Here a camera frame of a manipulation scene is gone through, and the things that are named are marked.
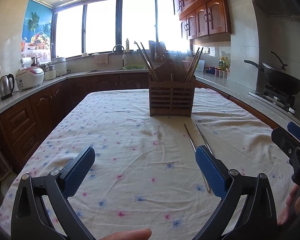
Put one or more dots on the wooden chopstick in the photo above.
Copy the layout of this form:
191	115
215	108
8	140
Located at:
151	61
201	49
139	50
191	67

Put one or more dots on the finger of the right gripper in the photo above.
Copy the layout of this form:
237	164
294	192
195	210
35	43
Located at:
294	130
286	142

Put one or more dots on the floral white tablecloth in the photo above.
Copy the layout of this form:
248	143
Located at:
168	196

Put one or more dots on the yellow detergent bottle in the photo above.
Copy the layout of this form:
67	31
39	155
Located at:
127	46

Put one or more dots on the chrome sink faucet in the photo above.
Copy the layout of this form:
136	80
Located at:
119	49

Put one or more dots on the green colander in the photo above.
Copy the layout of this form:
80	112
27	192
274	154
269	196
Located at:
133	67

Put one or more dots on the upper wooden cabinets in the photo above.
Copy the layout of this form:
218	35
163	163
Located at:
202	18

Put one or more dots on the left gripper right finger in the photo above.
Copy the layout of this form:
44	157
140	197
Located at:
247	207

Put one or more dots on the person's left hand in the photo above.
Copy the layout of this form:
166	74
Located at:
141	234

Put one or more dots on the gas stove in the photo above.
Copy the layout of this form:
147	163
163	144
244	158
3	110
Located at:
283	103

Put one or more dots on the tropical fruit poster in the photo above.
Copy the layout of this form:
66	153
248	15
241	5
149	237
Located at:
36	33

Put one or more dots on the yellow oil bottle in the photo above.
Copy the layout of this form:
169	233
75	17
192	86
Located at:
224	64

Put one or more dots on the white red rice cooker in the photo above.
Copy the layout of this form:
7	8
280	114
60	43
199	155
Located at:
29	77

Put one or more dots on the person's right hand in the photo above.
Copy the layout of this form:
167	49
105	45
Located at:
291	201

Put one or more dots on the electric steel kettle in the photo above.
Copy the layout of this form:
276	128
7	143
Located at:
7	84

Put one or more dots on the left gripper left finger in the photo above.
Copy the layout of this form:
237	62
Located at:
41	208

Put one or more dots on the black wok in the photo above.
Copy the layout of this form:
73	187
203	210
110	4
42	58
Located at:
278	78

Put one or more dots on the white slow cooker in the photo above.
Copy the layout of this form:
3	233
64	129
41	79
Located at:
60	64

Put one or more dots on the wooden utensil holder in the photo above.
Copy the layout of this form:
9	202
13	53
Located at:
172	91

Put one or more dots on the dish rack with boards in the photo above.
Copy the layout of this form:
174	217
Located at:
157	51

